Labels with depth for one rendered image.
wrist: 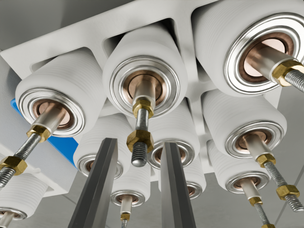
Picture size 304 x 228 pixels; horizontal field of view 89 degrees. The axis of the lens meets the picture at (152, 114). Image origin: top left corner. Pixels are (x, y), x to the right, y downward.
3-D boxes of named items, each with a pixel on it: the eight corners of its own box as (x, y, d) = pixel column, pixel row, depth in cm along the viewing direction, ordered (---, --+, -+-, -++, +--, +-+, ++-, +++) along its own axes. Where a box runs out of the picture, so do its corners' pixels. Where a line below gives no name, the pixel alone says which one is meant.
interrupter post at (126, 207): (126, 192, 32) (124, 210, 30) (135, 197, 33) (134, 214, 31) (119, 196, 33) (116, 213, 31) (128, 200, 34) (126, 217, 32)
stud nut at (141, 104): (154, 113, 15) (155, 119, 14) (138, 117, 15) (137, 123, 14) (149, 96, 14) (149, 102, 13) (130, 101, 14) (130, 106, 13)
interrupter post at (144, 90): (151, 100, 18) (150, 118, 15) (131, 93, 18) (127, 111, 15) (159, 83, 17) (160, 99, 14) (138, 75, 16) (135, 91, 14)
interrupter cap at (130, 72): (162, 122, 20) (162, 125, 20) (104, 104, 18) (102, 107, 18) (192, 70, 16) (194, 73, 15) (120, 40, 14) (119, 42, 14)
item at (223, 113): (241, 61, 33) (307, 113, 19) (226, 99, 39) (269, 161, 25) (196, 60, 33) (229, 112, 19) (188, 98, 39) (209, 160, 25)
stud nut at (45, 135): (28, 124, 16) (22, 130, 15) (45, 124, 16) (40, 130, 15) (36, 137, 17) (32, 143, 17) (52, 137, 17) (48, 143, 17)
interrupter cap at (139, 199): (125, 183, 30) (125, 187, 29) (152, 197, 33) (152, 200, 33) (102, 196, 33) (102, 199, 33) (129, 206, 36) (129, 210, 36)
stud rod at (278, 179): (263, 145, 20) (308, 209, 14) (259, 150, 21) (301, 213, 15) (255, 145, 20) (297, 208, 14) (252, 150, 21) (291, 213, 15)
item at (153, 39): (160, 74, 35) (166, 130, 21) (119, 58, 33) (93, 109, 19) (181, 30, 29) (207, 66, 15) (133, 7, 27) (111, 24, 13)
